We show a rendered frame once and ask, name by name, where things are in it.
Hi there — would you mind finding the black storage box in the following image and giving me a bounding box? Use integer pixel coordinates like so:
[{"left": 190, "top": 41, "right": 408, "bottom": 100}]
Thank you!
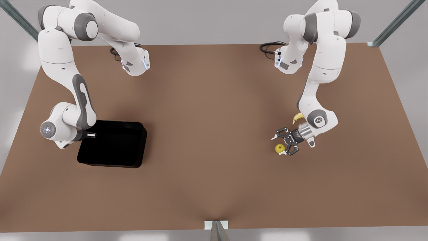
[{"left": 77, "top": 120, "right": 148, "bottom": 169}]

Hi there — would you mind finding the black cable loop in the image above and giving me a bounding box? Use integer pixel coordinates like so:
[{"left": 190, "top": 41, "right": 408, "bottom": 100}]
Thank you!
[
  {"left": 110, "top": 43, "right": 143, "bottom": 63},
  {"left": 259, "top": 41, "right": 287, "bottom": 61}
]

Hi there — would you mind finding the silver frame post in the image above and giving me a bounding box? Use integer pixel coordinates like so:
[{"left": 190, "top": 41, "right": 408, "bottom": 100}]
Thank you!
[
  {"left": 0, "top": 0, "right": 39, "bottom": 42},
  {"left": 366, "top": 0, "right": 426, "bottom": 48},
  {"left": 204, "top": 220, "right": 230, "bottom": 241}
]

